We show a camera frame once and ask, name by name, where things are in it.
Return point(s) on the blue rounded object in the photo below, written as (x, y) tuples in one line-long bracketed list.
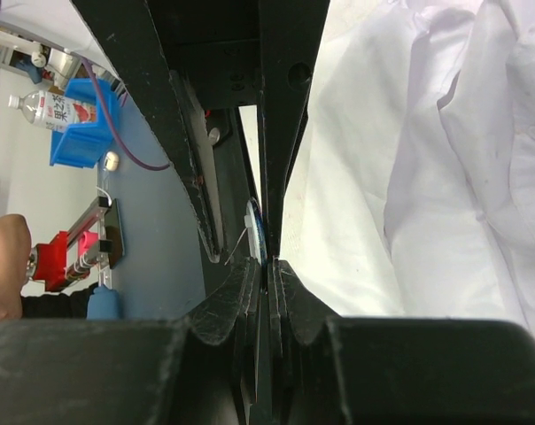
[(104, 304)]

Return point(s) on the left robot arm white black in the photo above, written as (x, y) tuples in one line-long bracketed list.
[(58, 24)]

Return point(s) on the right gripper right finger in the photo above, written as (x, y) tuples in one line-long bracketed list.
[(329, 369)]

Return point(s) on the small white earbud case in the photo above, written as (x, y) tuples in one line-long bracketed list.
[(111, 161)]

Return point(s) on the clear plastic drink bottle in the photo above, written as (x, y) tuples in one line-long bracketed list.
[(52, 111)]

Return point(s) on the white garment shirt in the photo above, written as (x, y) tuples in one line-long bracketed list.
[(418, 184)]

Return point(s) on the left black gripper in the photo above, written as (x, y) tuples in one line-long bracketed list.
[(217, 47)]

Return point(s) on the blue round brooch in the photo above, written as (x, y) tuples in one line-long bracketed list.
[(255, 232)]

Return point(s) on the bystander bare hand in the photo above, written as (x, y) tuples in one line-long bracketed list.
[(15, 247)]

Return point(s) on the blue plastic storage bin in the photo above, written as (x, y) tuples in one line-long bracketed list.
[(81, 145)]

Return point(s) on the red and metal fixture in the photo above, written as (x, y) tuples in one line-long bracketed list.
[(93, 244)]

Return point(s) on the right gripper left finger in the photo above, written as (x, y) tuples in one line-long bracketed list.
[(199, 369)]

